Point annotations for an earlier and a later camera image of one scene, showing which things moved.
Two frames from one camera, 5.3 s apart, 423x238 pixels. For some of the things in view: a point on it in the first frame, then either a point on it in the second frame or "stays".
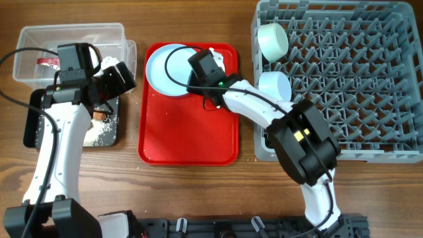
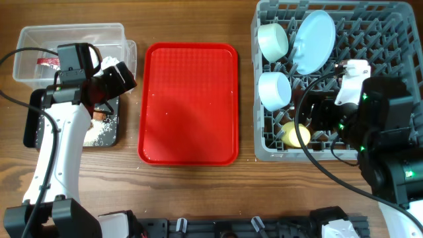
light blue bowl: x=275 y=84 stays
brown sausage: x=98 y=116 stays
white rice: x=98 y=129 stays
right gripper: x=191 y=83 -> x=324 y=102
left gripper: x=117 y=87 stays
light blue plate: x=178 y=67 -> x=314 y=41
